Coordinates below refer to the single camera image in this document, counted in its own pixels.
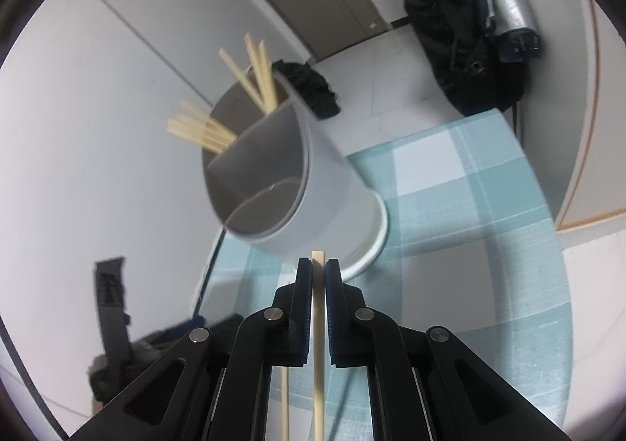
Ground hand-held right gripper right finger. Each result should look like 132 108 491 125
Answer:
325 259 573 441

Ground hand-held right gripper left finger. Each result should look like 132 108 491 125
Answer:
66 257 316 441

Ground white plastic utensil holder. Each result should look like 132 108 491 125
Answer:
202 64 389 281

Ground white panel with gold trim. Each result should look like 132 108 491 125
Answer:
552 0 626 246

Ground black hanging jacket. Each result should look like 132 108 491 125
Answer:
386 0 529 116

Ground teal checked tablecloth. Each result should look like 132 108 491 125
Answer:
196 109 573 441

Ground black bag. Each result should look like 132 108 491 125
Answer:
271 60 340 120

